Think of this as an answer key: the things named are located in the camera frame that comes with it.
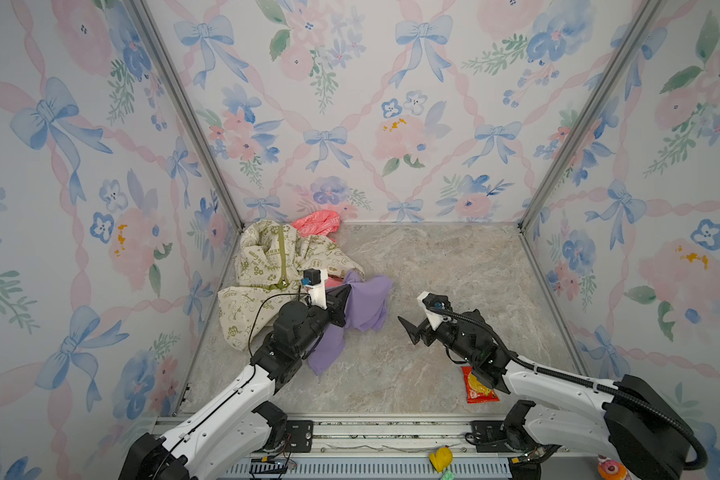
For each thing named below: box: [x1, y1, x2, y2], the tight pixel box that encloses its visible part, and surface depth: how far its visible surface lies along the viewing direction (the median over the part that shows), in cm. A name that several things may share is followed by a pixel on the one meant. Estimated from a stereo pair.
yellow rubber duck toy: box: [429, 447, 453, 473], surface depth 71 cm
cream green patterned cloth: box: [218, 220, 365, 351], surface depth 97 cm
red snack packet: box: [461, 366, 500, 404], surface depth 81 cm
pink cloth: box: [292, 210, 341, 243], surface depth 116 cm
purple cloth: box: [308, 271, 393, 375], surface depth 84 cm
